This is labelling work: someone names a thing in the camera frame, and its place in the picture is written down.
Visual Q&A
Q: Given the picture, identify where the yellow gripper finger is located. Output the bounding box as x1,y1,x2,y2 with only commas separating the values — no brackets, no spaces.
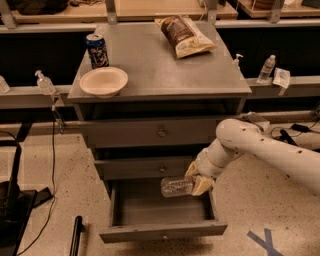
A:
191,175,214,196
185,162,199,177

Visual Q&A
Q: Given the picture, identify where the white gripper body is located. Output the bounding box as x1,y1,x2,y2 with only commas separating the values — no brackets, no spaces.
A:
194,139,243,178

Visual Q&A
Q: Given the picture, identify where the clear plastic water bottle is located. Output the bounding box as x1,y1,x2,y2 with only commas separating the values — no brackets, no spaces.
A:
160,177,194,198

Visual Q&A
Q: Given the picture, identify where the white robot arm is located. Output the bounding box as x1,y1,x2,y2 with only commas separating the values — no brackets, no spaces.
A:
185,119,320,196

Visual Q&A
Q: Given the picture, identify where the grey top drawer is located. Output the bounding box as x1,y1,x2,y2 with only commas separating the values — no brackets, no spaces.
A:
79,115,244,149

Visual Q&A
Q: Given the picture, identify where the grey middle drawer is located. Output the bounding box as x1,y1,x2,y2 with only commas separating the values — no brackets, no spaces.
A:
95,156,193,180

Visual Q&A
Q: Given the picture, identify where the grey open bottom drawer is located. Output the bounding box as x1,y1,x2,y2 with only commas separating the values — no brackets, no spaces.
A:
100,178,227,243

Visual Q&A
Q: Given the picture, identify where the grey three-drawer cabinet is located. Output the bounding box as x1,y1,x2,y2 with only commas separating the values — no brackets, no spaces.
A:
67,21,253,244

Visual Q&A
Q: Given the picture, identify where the right hand sanitizer pump bottle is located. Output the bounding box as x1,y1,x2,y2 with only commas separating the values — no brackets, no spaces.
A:
233,53,243,70

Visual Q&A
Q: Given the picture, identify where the hand sanitizer pump bottle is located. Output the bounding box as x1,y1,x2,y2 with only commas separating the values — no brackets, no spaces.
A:
233,53,243,70
35,70,56,95

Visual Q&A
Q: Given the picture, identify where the background water bottle on ledge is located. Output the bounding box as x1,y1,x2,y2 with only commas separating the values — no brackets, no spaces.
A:
257,55,276,83

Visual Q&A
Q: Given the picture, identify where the black bar bottom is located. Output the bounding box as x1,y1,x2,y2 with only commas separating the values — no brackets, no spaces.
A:
69,216,84,256

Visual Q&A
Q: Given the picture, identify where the left hand sanitizer pump bottle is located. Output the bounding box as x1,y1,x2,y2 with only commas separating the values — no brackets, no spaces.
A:
35,70,56,95

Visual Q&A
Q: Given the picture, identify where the grey box on floor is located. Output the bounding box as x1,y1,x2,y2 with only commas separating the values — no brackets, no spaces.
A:
245,112,270,131

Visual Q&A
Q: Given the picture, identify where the black stand leg right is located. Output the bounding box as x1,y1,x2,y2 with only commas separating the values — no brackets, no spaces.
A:
279,129,320,154

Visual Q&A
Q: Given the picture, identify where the blue tape cross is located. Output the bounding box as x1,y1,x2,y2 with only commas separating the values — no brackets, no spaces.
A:
247,228,283,256

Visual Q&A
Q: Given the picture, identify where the white packet on ledge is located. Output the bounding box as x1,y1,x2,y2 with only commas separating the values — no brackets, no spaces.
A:
273,68,291,88

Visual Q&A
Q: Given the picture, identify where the white paper bowl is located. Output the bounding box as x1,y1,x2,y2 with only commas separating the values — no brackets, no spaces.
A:
80,67,128,98

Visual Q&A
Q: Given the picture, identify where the brown chip bag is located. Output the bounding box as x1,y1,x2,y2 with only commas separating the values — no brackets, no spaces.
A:
155,15,217,59

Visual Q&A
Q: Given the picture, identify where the blue soda can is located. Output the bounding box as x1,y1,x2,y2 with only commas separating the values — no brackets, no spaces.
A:
86,34,109,69

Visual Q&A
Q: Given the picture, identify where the black stand base left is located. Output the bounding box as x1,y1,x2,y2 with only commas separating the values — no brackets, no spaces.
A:
0,133,53,256

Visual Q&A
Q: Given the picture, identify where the black power adapter with cable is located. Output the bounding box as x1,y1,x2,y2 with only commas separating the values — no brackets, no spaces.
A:
270,118,320,141

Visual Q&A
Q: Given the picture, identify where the black cable on floor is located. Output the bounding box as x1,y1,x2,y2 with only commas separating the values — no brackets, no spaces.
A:
16,109,58,256

